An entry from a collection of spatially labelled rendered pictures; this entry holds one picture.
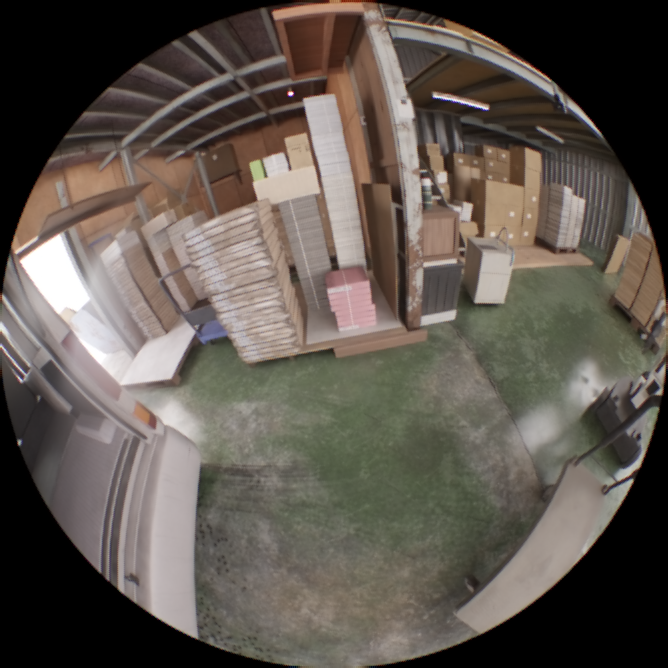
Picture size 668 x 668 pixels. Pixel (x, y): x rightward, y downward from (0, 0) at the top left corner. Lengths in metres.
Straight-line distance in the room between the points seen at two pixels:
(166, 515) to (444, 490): 1.18
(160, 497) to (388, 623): 1.08
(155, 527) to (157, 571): 0.18
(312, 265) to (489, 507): 1.91
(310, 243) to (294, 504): 1.65
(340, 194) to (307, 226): 0.33
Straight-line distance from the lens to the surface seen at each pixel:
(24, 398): 2.72
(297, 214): 1.60
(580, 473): 1.37
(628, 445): 1.89
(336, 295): 1.42
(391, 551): 1.14
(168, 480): 0.98
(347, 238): 1.66
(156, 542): 0.98
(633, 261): 3.86
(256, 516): 1.28
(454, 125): 6.03
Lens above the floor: 1.12
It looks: 40 degrees down
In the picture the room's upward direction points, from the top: 14 degrees counter-clockwise
